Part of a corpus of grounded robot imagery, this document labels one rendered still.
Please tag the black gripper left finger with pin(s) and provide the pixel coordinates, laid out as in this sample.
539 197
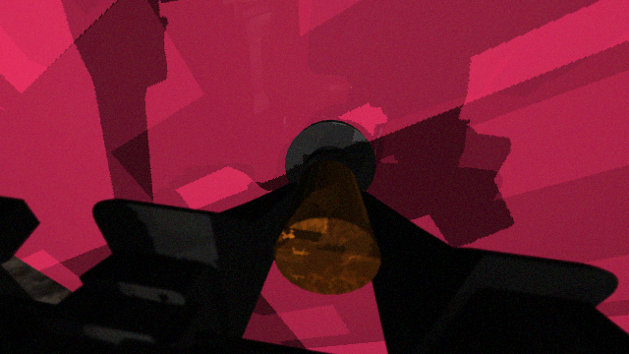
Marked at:
235 245

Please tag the orange knob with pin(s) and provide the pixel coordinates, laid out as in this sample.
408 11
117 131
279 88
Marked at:
326 244

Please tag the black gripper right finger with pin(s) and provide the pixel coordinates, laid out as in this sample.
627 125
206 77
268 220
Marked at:
423 283

